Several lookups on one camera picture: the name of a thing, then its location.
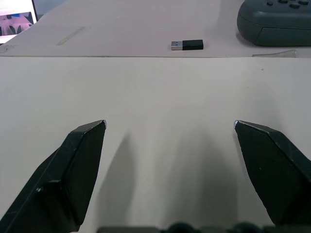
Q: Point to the dark grey game controller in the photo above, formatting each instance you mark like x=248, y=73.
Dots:
x=277, y=21

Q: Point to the black USB dongle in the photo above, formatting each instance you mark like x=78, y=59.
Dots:
x=187, y=45

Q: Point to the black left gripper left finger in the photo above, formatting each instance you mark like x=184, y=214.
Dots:
x=60, y=179

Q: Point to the laptop screen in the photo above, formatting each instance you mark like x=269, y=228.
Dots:
x=14, y=20

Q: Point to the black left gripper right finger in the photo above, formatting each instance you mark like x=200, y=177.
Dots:
x=274, y=170

